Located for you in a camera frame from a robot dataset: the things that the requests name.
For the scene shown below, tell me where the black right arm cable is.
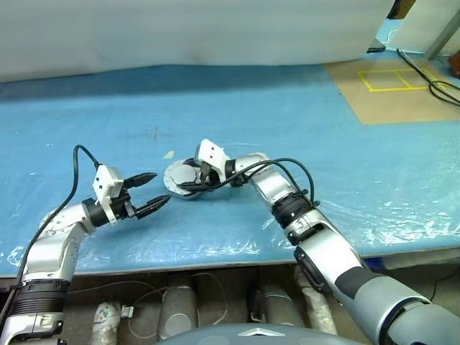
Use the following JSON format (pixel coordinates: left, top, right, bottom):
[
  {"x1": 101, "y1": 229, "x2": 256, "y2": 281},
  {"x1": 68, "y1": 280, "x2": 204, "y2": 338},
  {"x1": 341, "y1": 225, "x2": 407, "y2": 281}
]
[{"x1": 201, "y1": 157, "x2": 321, "y2": 209}]

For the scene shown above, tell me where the round silver motor lid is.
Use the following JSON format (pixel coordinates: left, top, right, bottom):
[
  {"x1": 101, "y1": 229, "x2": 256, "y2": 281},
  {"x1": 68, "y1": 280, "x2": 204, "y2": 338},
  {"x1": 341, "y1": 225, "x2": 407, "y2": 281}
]
[{"x1": 163, "y1": 159, "x2": 202, "y2": 197}]

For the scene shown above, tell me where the dark stand foot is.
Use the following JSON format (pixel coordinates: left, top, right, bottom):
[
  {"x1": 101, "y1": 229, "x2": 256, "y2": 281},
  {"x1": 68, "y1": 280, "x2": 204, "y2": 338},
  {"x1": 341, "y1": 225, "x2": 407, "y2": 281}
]
[{"x1": 366, "y1": 37, "x2": 385, "y2": 54}]

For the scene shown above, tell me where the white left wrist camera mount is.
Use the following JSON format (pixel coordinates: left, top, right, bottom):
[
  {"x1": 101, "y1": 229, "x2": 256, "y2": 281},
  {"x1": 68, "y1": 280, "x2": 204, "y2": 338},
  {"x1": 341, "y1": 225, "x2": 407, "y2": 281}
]
[{"x1": 92, "y1": 165, "x2": 125, "y2": 226}]

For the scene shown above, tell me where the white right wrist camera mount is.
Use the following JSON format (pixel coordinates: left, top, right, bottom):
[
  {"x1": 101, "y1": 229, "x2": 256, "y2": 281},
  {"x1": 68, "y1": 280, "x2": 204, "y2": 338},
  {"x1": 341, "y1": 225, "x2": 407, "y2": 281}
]
[{"x1": 193, "y1": 138, "x2": 229, "y2": 181}]

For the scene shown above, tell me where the white upright panel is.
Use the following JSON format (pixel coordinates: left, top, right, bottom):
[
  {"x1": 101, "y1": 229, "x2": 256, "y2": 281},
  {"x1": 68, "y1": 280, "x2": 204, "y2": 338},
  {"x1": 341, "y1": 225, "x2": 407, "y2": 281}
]
[{"x1": 395, "y1": 0, "x2": 457, "y2": 55}]

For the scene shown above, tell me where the brown cardboard sheet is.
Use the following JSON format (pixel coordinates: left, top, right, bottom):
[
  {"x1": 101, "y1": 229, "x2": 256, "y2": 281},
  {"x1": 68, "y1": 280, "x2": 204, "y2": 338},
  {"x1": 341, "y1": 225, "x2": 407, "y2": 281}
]
[{"x1": 321, "y1": 59, "x2": 460, "y2": 126}]

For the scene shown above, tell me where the grey robot torso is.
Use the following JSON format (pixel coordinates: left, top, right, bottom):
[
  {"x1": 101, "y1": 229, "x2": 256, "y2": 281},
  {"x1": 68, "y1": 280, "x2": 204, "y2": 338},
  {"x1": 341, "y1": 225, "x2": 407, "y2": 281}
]
[{"x1": 154, "y1": 321, "x2": 310, "y2": 345}]

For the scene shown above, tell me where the thin black floor cable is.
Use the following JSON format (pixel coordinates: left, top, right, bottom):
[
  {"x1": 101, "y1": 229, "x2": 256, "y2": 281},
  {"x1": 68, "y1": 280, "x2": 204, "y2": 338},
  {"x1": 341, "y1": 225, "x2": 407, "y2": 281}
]
[{"x1": 429, "y1": 267, "x2": 460, "y2": 303}]

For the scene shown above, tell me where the white wrapped pole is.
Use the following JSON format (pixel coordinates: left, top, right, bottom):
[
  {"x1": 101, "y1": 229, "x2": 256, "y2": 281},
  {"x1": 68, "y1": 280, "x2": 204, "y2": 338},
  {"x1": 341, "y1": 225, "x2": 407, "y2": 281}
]
[
  {"x1": 93, "y1": 301, "x2": 123, "y2": 345},
  {"x1": 294, "y1": 265, "x2": 339, "y2": 335}
]

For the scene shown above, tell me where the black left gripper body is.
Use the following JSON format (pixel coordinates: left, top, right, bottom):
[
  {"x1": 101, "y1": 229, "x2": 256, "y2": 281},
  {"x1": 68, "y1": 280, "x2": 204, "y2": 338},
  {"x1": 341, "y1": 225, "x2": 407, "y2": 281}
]
[{"x1": 108, "y1": 187, "x2": 139, "y2": 221}]

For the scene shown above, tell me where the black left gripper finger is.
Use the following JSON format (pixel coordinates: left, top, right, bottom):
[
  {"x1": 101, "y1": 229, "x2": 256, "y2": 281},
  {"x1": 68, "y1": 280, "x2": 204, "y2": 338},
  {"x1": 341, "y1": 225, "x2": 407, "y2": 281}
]
[
  {"x1": 133, "y1": 194, "x2": 173, "y2": 220},
  {"x1": 124, "y1": 172, "x2": 159, "y2": 190}
]

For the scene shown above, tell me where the thin white wire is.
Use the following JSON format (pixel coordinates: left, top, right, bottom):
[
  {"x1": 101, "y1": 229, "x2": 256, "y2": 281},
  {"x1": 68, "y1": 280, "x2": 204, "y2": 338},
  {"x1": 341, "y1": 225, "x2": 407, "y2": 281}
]
[{"x1": 68, "y1": 272, "x2": 231, "y2": 341}]

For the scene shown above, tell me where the aluminium frame post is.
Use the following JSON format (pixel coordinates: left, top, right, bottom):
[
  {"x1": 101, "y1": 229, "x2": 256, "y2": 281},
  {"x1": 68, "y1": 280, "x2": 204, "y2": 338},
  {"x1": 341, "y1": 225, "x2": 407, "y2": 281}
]
[{"x1": 423, "y1": 6, "x2": 460, "y2": 60}]

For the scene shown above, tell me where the blue plastic table cover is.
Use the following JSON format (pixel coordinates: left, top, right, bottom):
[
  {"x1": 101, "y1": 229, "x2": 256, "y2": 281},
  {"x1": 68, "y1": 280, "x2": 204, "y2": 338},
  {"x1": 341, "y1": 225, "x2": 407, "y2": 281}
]
[{"x1": 0, "y1": 64, "x2": 460, "y2": 280}]

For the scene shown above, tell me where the white foam backdrop sheet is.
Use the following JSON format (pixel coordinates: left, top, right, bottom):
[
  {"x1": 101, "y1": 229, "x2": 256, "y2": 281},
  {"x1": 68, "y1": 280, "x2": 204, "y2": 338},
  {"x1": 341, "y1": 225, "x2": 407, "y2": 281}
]
[{"x1": 0, "y1": 0, "x2": 400, "y2": 84}]

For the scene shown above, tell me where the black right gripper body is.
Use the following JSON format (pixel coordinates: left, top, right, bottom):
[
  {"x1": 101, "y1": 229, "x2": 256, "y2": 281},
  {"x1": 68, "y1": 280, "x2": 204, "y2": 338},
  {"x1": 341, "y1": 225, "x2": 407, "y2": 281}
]
[{"x1": 199, "y1": 162, "x2": 220, "y2": 189}]

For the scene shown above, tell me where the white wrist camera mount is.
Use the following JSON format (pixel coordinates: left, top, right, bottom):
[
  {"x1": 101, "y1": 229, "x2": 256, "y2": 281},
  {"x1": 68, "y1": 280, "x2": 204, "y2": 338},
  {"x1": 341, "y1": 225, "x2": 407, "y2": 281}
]
[
  {"x1": 193, "y1": 138, "x2": 229, "y2": 181},
  {"x1": 92, "y1": 165, "x2": 125, "y2": 226}
]

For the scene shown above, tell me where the dark grey rounded cylinder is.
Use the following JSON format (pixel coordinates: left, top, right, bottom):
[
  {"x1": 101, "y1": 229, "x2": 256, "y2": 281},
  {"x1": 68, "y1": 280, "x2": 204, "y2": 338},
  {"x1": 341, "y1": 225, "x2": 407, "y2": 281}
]
[
  {"x1": 251, "y1": 283, "x2": 306, "y2": 328},
  {"x1": 160, "y1": 282, "x2": 198, "y2": 341}
]

